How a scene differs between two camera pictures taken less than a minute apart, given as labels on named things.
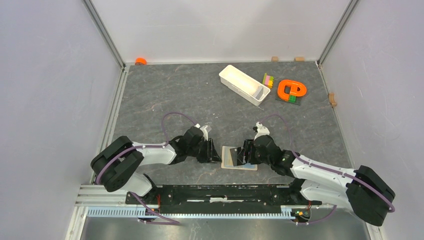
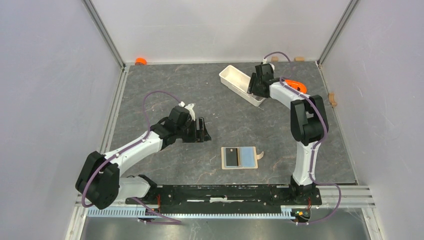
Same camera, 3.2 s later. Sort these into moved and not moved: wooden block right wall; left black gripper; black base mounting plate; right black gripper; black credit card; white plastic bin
Moved: right black gripper; black credit card; left black gripper
Not moved: wooden block right wall; white plastic bin; black base mounting plate
